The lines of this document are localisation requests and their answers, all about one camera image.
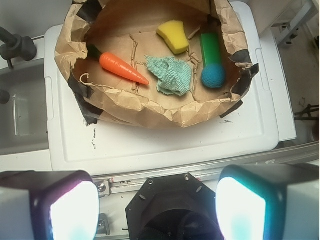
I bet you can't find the brown paper bag tray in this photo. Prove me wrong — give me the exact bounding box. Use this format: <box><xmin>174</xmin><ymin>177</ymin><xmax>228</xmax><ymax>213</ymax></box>
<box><xmin>55</xmin><ymin>0</ymin><xmax>259</xmax><ymax>129</ymax></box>

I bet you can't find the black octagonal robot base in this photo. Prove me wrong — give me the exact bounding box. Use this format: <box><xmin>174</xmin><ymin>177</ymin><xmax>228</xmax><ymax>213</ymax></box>
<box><xmin>125</xmin><ymin>172</ymin><xmax>224</xmax><ymax>240</ymax></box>

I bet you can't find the orange toy carrot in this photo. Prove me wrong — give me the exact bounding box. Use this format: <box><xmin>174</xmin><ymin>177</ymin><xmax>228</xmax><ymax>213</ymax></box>
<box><xmin>86</xmin><ymin>44</ymin><xmax>150</xmax><ymax>86</ymax></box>

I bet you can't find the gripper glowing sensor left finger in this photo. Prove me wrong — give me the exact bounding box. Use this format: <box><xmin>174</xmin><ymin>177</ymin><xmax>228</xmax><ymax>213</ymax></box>
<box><xmin>0</xmin><ymin>170</ymin><xmax>100</xmax><ymax>240</ymax></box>

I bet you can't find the light blue woven cloth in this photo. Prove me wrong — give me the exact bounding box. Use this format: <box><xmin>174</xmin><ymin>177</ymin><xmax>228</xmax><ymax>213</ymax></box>
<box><xmin>145</xmin><ymin>55</ymin><xmax>192</xmax><ymax>97</ymax></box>

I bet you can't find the dark grey faucet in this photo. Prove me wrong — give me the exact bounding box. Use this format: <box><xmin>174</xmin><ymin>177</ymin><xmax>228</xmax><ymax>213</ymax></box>
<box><xmin>0</xmin><ymin>27</ymin><xmax>37</xmax><ymax>70</ymax></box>

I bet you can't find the blue textured ball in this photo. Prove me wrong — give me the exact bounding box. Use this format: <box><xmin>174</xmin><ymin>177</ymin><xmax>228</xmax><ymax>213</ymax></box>
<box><xmin>201</xmin><ymin>63</ymin><xmax>226</xmax><ymax>89</ymax></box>

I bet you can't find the yellow sponge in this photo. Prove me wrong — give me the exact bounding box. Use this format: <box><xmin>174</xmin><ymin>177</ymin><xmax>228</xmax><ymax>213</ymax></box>
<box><xmin>156</xmin><ymin>20</ymin><xmax>189</xmax><ymax>55</ymax></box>

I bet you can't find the aluminium rail frame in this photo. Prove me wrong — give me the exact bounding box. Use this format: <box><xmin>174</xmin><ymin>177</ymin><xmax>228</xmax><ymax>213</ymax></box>
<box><xmin>91</xmin><ymin>140</ymin><xmax>320</xmax><ymax>196</ymax></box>

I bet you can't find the white plastic bin lid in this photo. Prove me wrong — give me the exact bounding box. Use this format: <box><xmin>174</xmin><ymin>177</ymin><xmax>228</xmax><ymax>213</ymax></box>
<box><xmin>44</xmin><ymin>1</ymin><xmax>280</xmax><ymax>175</ymax></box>

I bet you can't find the green rectangular block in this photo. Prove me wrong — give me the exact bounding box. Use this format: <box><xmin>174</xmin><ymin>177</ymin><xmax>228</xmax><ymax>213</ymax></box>
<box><xmin>200</xmin><ymin>32</ymin><xmax>222</xmax><ymax>67</ymax></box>

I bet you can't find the grey sink basin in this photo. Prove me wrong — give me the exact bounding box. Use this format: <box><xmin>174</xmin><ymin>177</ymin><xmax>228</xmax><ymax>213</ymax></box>
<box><xmin>0</xmin><ymin>59</ymin><xmax>49</xmax><ymax>156</ymax></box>

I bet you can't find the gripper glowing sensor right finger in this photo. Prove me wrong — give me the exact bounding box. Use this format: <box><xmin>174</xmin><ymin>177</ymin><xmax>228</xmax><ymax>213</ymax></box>
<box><xmin>215</xmin><ymin>163</ymin><xmax>320</xmax><ymax>240</ymax></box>

